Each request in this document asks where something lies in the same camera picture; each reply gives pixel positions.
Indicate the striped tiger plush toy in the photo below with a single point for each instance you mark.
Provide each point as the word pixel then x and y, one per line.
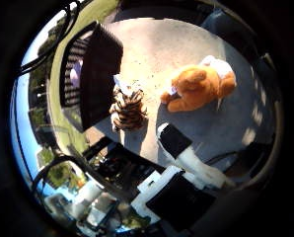
pixel 129 110

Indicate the pink and white plush toy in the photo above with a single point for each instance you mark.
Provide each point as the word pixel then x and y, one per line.
pixel 75 74

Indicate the orange dog plush toy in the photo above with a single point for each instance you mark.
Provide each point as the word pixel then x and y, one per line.
pixel 193 89

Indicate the black slatted plastic basket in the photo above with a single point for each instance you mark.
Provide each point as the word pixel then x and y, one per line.
pixel 101 75

